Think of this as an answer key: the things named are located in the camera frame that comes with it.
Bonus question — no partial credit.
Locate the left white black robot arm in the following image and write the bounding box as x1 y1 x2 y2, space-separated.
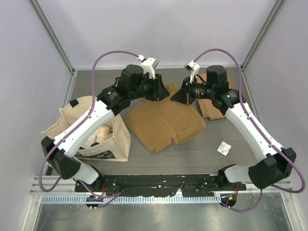
41 64 169 192

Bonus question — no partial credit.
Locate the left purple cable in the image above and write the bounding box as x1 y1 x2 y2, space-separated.
38 50 141 209

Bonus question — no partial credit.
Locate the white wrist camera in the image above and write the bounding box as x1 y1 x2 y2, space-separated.
137 55 159 79
184 60 200 83

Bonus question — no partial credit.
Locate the flat brown cardboard box blank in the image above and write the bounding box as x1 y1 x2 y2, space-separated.
197 72 246 121

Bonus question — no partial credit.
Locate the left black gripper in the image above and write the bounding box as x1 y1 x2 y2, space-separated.
128 72 169 101

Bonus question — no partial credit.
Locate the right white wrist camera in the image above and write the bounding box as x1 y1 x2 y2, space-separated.
184 60 200 83

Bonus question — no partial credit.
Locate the small white plastic packet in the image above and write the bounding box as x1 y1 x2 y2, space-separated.
217 141 231 156

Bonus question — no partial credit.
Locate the beige canvas tote bag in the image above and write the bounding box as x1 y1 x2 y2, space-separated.
43 96 131 162

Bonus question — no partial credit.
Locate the aluminium front rail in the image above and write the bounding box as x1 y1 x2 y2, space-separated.
30 173 293 194

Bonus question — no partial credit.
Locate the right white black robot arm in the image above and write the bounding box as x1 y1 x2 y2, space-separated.
171 61 296 190

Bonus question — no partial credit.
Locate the white slotted cable duct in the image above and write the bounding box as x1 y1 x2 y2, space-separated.
40 194 221 205

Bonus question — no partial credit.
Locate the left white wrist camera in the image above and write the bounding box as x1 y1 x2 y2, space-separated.
137 55 159 79

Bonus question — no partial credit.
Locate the brown cardboard box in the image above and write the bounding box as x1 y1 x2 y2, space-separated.
197 72 246 121
126 82 206 153

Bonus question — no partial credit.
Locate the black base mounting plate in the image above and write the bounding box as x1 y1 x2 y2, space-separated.
87 174 246 197

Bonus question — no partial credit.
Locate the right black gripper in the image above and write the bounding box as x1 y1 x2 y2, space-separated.
171 76 215 105

